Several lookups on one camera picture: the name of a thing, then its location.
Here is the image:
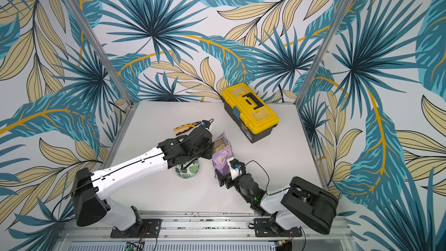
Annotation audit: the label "aluminium front rail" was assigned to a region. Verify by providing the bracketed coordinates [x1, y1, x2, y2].
[54, 212, 359, 251]

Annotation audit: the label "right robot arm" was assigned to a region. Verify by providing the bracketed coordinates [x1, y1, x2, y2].
[215, 166, 339, 237]

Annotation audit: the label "left aluminium frame post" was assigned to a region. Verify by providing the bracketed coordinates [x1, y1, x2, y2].
[63, 0, 134, 107]

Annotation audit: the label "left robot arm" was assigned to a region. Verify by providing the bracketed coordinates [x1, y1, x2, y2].
[70, 121, 214, 237]

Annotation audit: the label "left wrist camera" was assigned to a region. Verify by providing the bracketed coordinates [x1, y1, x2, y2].
[201, 119, 214, 130]

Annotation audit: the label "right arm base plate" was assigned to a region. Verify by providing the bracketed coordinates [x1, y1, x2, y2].
[248, 218, 303, 238]

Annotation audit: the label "yellow black toolbox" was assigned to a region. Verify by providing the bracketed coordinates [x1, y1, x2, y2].
[221, 83, 279, 144]

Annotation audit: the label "yellow black pliers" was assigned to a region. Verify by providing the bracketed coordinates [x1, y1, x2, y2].
[173, 121, 202, 136]

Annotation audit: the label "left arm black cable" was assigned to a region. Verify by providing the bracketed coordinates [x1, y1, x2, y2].
[50, 130, 203, 222]

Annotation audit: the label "right aluminium frame post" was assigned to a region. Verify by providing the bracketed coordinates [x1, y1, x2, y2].
[295, 0, 354, 110]

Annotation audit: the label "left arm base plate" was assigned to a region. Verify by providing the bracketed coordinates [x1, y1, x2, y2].
[110, 218, 162, 239]

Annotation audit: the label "purple oats bag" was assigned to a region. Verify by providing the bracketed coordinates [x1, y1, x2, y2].
[211, 133, 234, 179]

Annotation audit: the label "aluminium frame post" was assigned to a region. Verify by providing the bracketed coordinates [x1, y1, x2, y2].
[63, 0, 134, 107]
[295, 0, 354, 110]

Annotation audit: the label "green leaf pattern bowl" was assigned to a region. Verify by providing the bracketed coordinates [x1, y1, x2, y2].
[175, 160, 200, 179]

